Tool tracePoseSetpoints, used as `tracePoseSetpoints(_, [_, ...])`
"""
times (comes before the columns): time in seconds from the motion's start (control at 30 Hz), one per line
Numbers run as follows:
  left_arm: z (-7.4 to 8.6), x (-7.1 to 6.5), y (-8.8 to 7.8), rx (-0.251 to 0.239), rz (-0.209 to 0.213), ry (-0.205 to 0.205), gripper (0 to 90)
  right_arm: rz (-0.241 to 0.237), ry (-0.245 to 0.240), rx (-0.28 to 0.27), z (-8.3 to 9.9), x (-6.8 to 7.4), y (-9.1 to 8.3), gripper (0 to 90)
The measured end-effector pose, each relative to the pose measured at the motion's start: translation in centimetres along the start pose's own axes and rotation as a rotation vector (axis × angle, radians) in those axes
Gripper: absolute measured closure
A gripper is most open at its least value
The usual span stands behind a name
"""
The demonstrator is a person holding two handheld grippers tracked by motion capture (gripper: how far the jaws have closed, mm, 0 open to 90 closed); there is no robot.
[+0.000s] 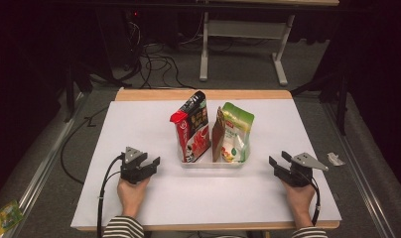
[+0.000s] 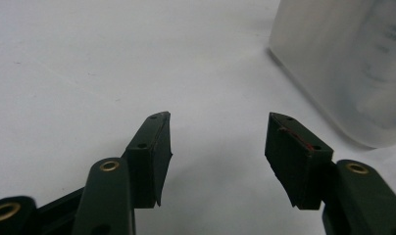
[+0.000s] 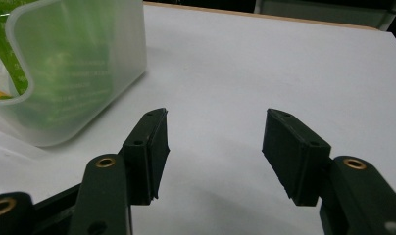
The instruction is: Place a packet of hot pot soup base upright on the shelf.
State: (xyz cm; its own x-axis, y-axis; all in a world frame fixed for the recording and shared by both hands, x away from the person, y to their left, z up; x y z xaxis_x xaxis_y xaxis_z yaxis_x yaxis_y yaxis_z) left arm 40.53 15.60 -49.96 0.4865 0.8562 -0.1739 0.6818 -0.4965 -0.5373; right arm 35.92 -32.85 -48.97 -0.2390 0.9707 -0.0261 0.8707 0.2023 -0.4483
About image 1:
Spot dark computer case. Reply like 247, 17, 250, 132
97, 8, 147, 71

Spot red and black seasoning packet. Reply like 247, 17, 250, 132
169, 89, 212, 164

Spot black metal stand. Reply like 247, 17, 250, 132
290, 70, 351, 137
62, 60, 94, 124

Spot metal floor rail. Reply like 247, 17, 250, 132
3, 91, 87, 238
322, 102, 400, 238

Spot thin black cable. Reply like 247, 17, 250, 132
60, 106, 109, 185

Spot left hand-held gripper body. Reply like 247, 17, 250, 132
119, 146, 151, 185

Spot gold brown packet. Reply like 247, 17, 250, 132
210, 105, 227, 164

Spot white table sheet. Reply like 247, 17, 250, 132
70, 98, 342, 229

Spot person's right hand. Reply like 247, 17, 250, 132
282, 179, 318, 230

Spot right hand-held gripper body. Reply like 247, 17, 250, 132
280, 151, 330, 188

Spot wooden table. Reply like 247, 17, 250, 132
74, 86, 341, 232

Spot left hand-held gripper black cable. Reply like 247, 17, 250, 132
96, 154, 126, 238

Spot clear plastic container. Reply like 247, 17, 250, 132
177, 130, 251, 170

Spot hand-held gripper black cable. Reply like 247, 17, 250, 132
96, 154, 126, 238
306, 177, 323, 228

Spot white metal desk frame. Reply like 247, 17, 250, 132
199, 0, 340, 87

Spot green yellow packet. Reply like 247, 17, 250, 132
0, 199, 25, 238

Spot tangle of black cables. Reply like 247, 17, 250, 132
121, 19, 197, 90

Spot right hand-held gripper black cable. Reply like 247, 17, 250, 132
306, 177, 323, 228

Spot person's left hand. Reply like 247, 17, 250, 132
116, 177, 152, 219

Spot green and white packet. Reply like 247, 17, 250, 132
220, 101, 256, 164

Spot crumpled white paper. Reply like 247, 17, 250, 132
327, 151, 347, 168

